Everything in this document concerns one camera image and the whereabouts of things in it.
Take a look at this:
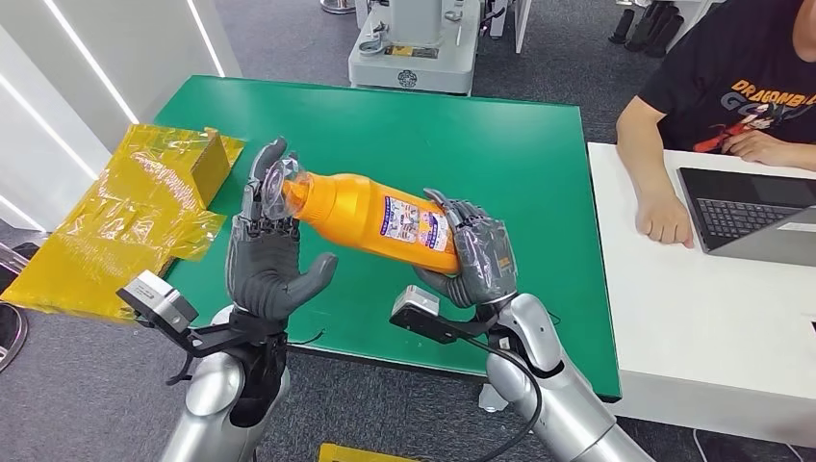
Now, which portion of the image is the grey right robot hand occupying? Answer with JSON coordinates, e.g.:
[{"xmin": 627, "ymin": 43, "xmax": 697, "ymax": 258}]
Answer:
[{"xmin": 413, "ymin": 188, "xmax": 520, "ymax": 311}]

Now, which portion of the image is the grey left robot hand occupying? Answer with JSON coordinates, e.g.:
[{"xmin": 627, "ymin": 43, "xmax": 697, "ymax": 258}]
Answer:
[{"xmin": 226, "ymin": 137, "xmax": 340, "ymax": 322}]

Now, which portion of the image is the orange plastic bottle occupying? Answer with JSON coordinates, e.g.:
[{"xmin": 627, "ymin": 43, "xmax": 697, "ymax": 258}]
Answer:
[{"xmin": 264, "ymin": 159, "xmax": 462, "ymax": 276}]

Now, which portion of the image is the green table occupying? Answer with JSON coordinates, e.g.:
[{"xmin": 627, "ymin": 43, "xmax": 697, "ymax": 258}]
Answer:
[{"xmin": 151, "ymin": 75, "xmax": 623, "ymax": 404}]

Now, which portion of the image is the yellow film-wrapped cardboard carton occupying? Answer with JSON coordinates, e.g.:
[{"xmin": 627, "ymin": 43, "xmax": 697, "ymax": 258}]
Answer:
[{"xmin": 0, "ymin": 124, "xmax": 246, "ymax": 322}]

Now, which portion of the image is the person's right hand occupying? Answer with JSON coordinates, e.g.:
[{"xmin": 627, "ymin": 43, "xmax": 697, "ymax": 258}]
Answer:
[{"xmin": 634, "ymin": 190, "xmax": 696, "ymax": 250}]

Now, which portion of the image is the person's hand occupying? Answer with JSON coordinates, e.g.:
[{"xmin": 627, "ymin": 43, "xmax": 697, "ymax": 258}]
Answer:
[
  {"xmin": 722, "ymin": 129, "xmax": 792, "ymax": 166},
  {"xmin": 634, "ymin": 190, "xmax": 696, "ymax": 250}
]

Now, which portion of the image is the yellow flat object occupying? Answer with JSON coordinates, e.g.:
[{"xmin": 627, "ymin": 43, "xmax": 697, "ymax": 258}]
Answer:
[{"xmin": 319, "ymin": 444, "xmax": 416, "ymax": 462}]

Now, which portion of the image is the grey machine base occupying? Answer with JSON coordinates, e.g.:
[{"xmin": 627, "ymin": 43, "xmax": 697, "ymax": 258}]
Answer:
[{"xmin": 346, "ymin": 0, "xmax": 511, "ymax": 97}]

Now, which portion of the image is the white desk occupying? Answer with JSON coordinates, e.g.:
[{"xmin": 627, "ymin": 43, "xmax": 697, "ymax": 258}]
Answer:
[{"xmin": 585, "ymin": 141, "xmax": 816, "ymax": 448}]

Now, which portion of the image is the dark grey laptop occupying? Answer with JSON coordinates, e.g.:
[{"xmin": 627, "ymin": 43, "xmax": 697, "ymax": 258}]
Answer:
[{"xmin": 676, "ymin": 167, "xmax": 816, "ymax": 270}]

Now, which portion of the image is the black round floor base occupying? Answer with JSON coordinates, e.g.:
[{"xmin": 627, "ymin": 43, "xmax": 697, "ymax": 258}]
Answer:
[{"xmin": 0, "ymin": 304, "xmax": 30, "ymax": 374}]

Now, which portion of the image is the person's left hand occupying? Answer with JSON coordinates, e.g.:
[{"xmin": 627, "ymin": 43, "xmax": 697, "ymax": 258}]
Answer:
[{"xmin": 722, "ymin": 129, "xmax": 792, "ymax": 166}]

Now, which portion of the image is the person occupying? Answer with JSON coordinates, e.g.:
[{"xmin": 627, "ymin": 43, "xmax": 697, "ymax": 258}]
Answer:
[{"xmin": 615, "ymin": 0, "xmax": 816, "ymax": 250}]

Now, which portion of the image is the thin black cable tie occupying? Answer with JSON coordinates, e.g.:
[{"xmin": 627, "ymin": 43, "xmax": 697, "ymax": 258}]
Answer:
[{"xmin": 287, "ymin": 328, "xmax": 327, "ymax": 349}]

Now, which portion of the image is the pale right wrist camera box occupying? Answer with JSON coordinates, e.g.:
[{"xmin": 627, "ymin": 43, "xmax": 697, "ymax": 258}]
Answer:
[{"xmin": 389, "ymin": 285, "xmax": 470, "ymax": 346}]

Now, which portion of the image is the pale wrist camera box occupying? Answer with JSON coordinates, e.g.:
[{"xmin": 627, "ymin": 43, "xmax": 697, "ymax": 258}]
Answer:
[
  {"xmin": 389, "ymin": 285, "xmax": 470, "ymax": 346},
  {"xmin": 116, "ymin": 269, "xmax": 200, "ymax": 334}
]

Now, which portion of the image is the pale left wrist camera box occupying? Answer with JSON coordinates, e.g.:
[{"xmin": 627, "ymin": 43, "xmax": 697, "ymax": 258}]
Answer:
[{"xmin": 116, "ymin": 269, "xmax": 200, "ymax": 334}]

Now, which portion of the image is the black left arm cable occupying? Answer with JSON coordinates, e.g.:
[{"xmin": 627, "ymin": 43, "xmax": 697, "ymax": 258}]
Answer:
[{"xmin": 166, "ymin": 353, "xmax": 196, "ymax": 388}]

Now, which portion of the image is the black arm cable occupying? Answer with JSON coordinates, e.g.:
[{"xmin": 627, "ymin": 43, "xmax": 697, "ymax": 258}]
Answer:
[
  {"xmin": 455, "ymin": 334, "xmax": 545, "ymax": 462},
  {"xmin": 166, "ymin": 353, "xmax": 196, "ymax": 388}
]

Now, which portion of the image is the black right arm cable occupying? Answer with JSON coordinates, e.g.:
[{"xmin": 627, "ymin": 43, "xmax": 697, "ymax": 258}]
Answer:
[{"xmin": 455, "ymin": 334, "xmax": 545, "ymax": 462}]

